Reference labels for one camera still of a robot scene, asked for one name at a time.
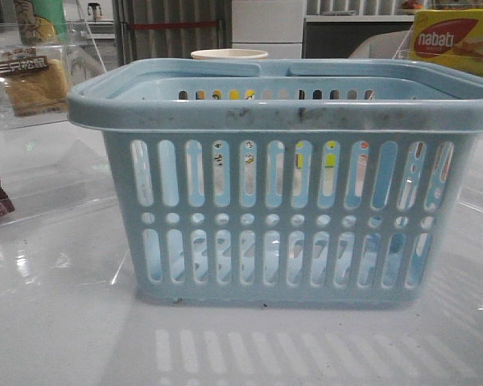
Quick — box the packaged bread slice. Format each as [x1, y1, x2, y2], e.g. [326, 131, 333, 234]
[0, 45, 72, 129]

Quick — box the light blue plastic basket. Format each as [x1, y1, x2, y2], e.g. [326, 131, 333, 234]
[68, 59, 483, 306]

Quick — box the white cabinet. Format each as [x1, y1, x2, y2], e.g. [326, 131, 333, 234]
[231, 1, 307, 59]

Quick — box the clear acrylic display shelf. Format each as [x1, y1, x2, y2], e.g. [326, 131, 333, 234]
[0, 20, 106, 231]

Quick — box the grey upholstered chair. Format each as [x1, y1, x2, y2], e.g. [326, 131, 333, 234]
[349, 31, 409, 59]

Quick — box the green cartoon snack canister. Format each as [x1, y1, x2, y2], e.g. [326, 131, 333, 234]
[13, 0, 67, 45]

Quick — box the yellow nabati wafer box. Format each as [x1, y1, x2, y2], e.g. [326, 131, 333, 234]
[407, 9, 483, 77]

